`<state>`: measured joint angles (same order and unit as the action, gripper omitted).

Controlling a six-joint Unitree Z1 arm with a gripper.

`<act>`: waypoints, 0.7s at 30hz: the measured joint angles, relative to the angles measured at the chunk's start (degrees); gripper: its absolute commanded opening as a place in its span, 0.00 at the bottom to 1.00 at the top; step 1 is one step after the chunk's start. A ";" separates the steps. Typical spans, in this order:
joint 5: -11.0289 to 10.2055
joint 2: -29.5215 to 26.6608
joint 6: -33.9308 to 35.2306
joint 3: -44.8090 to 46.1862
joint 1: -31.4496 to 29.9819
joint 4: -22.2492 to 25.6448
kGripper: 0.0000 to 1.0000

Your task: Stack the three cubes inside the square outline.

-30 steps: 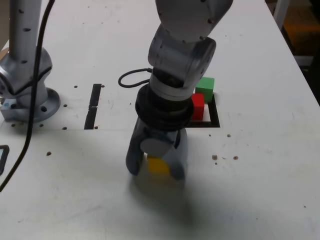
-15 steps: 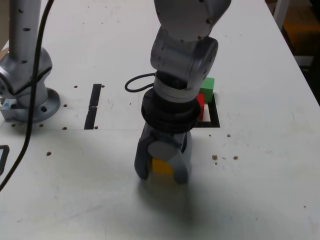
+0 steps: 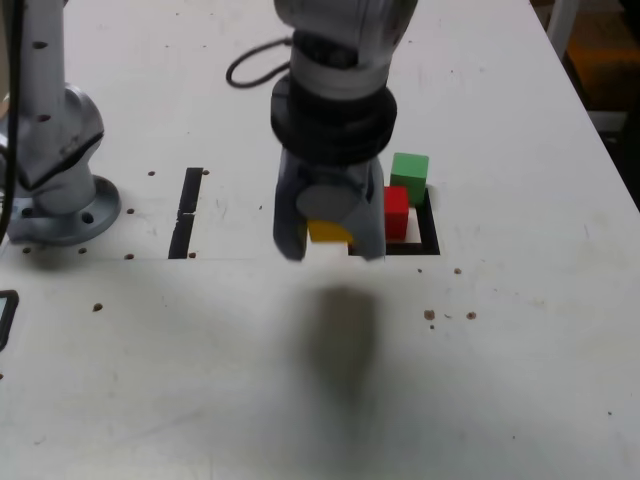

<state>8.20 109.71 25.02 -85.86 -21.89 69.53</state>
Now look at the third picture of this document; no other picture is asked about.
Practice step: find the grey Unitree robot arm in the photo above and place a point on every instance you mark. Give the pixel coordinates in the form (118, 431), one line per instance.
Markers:
(50, 100)

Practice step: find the yellow cube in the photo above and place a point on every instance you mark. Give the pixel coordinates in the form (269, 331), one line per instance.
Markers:
(325, 232)

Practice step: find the green cube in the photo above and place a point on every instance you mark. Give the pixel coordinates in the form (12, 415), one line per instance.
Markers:
(410, 172)

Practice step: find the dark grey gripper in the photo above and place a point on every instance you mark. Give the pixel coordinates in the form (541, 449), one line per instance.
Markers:
(330, 174)

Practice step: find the black rectangular tray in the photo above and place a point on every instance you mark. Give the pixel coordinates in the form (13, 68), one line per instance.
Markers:
(14, 305)

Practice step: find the black tape strip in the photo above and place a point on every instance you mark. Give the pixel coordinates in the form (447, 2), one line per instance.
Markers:
(187, 200)

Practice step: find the white metal frame post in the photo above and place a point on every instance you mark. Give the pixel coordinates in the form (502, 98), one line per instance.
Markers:
(560, 25)

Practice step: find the black tape square outline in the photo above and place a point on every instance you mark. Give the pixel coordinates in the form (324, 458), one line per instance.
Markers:
(430, 225)

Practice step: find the red cube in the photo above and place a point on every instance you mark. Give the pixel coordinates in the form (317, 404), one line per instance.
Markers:
(397, 210)

